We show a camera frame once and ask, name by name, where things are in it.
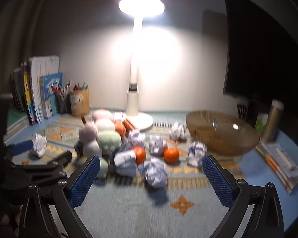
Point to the white round plush toy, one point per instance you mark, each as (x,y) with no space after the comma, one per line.
(92,149)

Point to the bunch of red-capped pens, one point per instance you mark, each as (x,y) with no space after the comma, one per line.
(59,90)

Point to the stack of thin workbooks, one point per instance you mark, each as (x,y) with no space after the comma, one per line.
(280,163)

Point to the black monitor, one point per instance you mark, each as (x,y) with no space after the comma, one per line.
(263,49)

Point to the gold thermos bottle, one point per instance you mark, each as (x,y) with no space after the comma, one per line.
(272,121)

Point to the small brown carton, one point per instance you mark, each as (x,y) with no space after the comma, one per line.
(130,125)

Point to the green white pack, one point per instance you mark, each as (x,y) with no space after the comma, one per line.
(262,122)

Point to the stack of flat green books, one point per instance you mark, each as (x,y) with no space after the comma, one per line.
(16,124)

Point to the tangerine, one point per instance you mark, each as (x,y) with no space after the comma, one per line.
(171,155)
(139,154)

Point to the black mesh pen holder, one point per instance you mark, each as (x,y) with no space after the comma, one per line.
(62,105)

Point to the wooden pen holder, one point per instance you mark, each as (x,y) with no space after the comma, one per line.
(80,104)

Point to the dark slotted object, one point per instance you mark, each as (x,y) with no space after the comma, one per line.
(242,111)

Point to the blue cover workbook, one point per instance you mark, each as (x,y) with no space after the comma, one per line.
(49,96)

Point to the orange snack packet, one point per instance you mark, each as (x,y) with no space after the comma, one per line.
(120,128)

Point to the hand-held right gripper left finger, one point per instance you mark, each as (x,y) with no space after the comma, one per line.
(85,181)

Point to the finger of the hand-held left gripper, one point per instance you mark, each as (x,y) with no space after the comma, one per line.
(22,147)
(62,158)

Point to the white paper ball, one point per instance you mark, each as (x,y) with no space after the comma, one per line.
(196,153)
(39,145)
(155,172)
(177,130)
(125,162)
(136,138)
(118,116)
(157,145)

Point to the yellow cover book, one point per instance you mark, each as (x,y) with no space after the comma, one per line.
(28,99)

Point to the patterned blue table mat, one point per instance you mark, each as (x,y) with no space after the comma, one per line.
(139,203)

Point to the row of upright books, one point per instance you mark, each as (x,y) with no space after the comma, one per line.
(43,70)

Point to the dark curtain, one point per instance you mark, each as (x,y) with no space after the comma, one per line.
(15,29)

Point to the small pale green plush toy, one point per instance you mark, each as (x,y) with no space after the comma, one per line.
(102,168)

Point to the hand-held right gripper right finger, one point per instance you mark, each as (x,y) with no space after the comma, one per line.
(218,181)

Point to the green round plush toy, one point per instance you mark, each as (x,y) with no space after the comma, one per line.
(109,140)

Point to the mauve round plush toy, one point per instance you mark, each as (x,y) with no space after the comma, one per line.
(88,132)

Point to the purple cover book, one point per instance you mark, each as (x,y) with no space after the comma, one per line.
(18,89)

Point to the cream round plush toy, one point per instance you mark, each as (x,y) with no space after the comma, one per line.
(104,125)

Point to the white desk lamp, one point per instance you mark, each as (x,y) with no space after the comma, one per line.
(132,104)

